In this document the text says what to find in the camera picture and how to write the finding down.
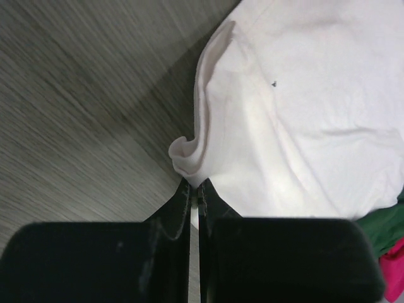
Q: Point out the folded magenta t shirt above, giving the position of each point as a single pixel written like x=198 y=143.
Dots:
x=391 y=265

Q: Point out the white and green t shirt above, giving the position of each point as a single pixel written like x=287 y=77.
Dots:
x=298 y=112

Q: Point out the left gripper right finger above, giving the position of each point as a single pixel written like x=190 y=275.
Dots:
x=282 y=259

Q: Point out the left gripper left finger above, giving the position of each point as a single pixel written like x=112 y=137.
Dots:
x=144 y=261

